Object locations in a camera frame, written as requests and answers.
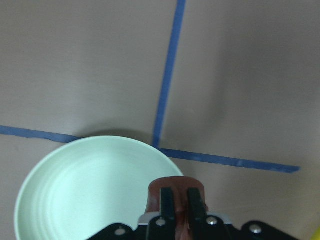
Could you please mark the light green plate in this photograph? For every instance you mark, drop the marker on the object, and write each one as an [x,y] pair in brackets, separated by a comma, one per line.
[86,185]

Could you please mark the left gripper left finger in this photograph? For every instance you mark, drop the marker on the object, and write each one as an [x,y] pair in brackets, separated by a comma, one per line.
[167,220]

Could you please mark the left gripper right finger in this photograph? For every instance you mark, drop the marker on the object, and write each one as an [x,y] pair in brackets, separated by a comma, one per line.
[197,213]

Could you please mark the brown bun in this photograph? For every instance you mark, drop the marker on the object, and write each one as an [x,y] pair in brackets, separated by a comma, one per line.
[179,186]

